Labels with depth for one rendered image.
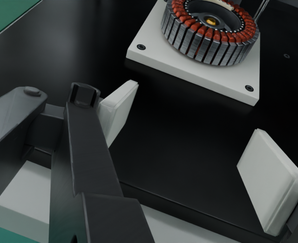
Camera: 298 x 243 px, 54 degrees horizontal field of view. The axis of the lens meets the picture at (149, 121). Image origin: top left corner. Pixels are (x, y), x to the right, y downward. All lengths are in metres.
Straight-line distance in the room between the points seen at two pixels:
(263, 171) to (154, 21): 0.26
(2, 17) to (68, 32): 0.09
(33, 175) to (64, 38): 0.16
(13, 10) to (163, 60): 0.20
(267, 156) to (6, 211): 0.18
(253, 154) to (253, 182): 0.02
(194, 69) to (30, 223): 0.21
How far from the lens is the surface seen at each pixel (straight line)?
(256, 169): 0.17
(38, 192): 0.24
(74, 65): 0.31
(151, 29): 0.36
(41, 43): 0.33
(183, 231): 0.25
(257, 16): 0.44
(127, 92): 0.15
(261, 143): 0.18
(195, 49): 0.32
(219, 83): 0.32
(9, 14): 0.41
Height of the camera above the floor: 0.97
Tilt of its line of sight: 47 degrees down
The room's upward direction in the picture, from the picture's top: 21 degrees clockwise
